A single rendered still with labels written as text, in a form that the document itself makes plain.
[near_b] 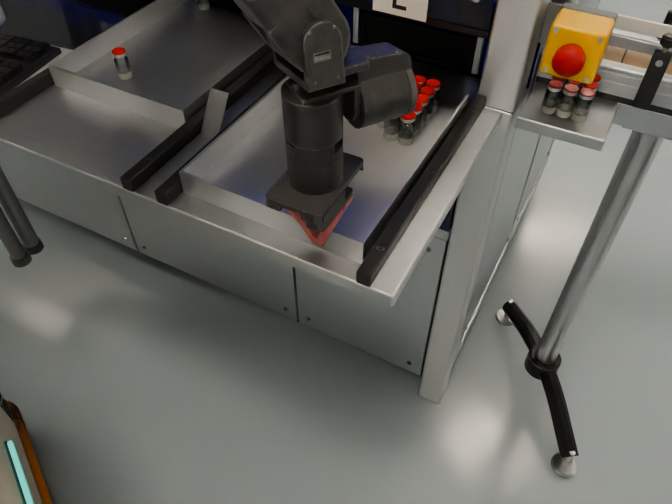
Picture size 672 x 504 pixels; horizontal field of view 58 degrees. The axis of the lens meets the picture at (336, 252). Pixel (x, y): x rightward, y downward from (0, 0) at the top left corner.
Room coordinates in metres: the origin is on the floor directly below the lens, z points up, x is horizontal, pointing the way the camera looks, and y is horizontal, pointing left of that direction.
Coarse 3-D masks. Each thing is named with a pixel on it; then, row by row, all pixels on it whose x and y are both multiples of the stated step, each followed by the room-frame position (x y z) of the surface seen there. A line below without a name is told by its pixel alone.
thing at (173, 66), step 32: (160, 0) 1.07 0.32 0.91; (128, 32) 0.99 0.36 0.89; (160, 32) 1.01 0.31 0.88; (192, 32) 1.01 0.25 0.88; (224, 32) 1.01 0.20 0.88; (256, 32) 1.01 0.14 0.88; (64, 64) 0.86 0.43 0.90; (96, 64) 0.90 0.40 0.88; (160, 64) 0.90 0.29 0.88; (192, 64) 0.90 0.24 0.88; (224, 64) 0.90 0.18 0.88; (96, 96) 0.80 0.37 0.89; (128, 96) 0.77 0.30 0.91; (160, 96) 0.81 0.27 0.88; (192, 96) 0.81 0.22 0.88
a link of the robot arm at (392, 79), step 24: (312, 24) 0.46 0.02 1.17; (312, 48) 0.45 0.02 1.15; (336, 48) 0.46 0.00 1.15; (360, 48) 0.52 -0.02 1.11; (384, 48) 0.52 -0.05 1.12; (288, 72) 0.48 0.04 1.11; (312, 72) 0.45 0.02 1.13; (336, 72) 0.46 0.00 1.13; (360, 72) 0.49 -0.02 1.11; (384, 72) 0.50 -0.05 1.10; (408, 72) 0.51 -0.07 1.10; (384, 96) 0.49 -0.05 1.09; (408, 96) 0.50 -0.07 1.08; (360, 120) 0.48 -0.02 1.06; (384, 120) 0.49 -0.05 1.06
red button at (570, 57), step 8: (560, 48) 0.72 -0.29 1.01; (568, 48) 0.71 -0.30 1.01; (576, 48) 0.71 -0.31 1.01; (560, 56) 0.71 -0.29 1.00; (568, 56) 0.70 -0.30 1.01; (576, 56) 0.70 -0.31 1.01; (584, 56) 0.71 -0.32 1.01; (552, 64) 0.71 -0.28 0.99; (560, 64) 0.70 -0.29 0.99; (568, 64) 0.70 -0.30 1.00; (576, 64) 0.70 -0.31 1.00; (560, 72) 0.70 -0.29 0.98; (568, 72) 0.70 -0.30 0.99; (576, 72) 0.70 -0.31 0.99
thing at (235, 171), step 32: (256, 128) 0.72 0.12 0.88; (352, 128) 0.72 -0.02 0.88; (448, 128) 0.69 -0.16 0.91; (192, 160) 0.61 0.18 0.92; (224, 160) 0.65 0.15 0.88; (256, 160) 0.65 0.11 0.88; (384, 160) 0.65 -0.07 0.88; (416, 160) 0.65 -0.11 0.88; (192, 192) 0.58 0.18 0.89; (224, 192) 0.55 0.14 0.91; (256, 192) 0.58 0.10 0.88; (384, 192) 0.58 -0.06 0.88; (288, 224) 0.51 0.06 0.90; (352, 224) 0.52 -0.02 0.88; (384, 224) 0.51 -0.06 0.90; (352, 256) 0.47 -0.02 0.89
